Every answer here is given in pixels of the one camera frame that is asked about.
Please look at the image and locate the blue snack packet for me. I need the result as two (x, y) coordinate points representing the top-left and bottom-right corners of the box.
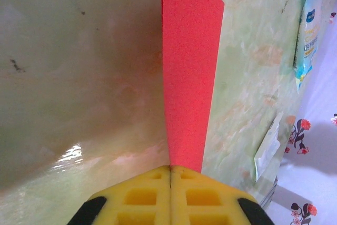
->
(293, 0), (324, 94)

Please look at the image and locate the aluminium side rail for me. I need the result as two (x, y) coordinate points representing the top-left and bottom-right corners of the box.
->
(259, 177), (314, 211)

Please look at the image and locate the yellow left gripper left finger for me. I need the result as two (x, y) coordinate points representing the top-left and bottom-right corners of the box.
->
(67, 165), (172, 225)

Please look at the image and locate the red paper sheet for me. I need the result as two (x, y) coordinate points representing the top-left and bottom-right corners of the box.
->
(160, 0), (225, 173)

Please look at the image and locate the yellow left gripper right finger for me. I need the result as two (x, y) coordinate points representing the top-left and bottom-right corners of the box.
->
(170, 165), (274, 225)

